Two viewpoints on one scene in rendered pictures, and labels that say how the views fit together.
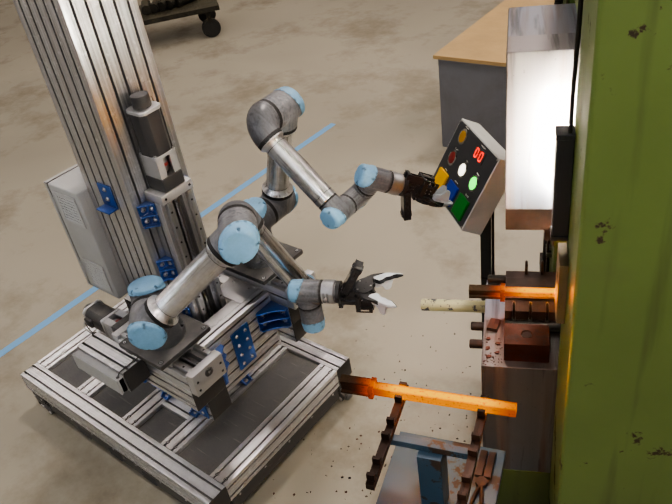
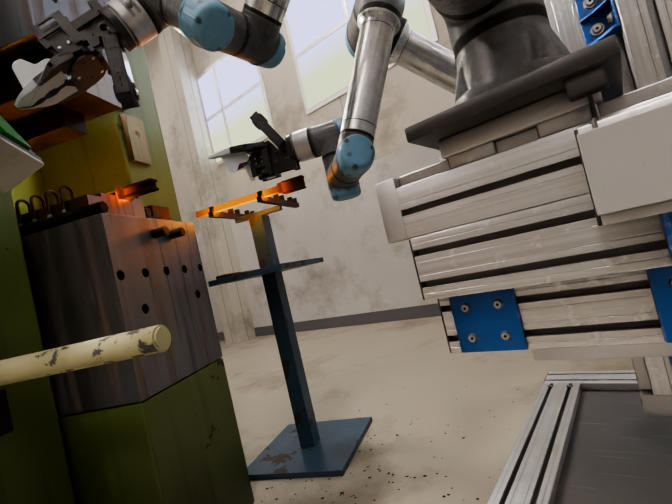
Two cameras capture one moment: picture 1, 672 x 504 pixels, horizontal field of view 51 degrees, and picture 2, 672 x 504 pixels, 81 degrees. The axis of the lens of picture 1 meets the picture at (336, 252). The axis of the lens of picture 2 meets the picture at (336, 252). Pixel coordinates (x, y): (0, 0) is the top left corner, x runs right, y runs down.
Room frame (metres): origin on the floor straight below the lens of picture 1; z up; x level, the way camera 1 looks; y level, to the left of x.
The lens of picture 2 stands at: (2.66, -0.04, 0.67)
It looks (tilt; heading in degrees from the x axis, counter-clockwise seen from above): 2 degrees up; 174
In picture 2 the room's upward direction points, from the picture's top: 13 degrees counter-clockwise
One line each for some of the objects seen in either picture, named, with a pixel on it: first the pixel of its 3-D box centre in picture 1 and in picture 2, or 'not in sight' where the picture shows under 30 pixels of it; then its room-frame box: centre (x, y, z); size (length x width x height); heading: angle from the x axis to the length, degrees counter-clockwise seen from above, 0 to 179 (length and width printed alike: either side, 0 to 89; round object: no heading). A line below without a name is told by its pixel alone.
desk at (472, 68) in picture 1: (517, 72); not in sight; (4.60, -1.46, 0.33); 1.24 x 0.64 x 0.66; 140
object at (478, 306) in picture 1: (481, 306); (55, 361); (1.92, -0.49, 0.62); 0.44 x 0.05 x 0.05; 72
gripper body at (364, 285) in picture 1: (356, 294); (273, 157); (1.68, -0.04, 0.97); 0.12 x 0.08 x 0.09; 72
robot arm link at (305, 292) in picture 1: (306, 291); (333, 137); (1.73, 0.11, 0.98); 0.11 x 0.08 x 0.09; 72
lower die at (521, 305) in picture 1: (579, 299); (56, 226); (1.50, -0.67, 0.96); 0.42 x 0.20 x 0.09; 72
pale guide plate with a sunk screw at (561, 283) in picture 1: (561, 283); (136, 140); (1.23, -0.50, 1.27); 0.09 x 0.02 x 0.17; 162
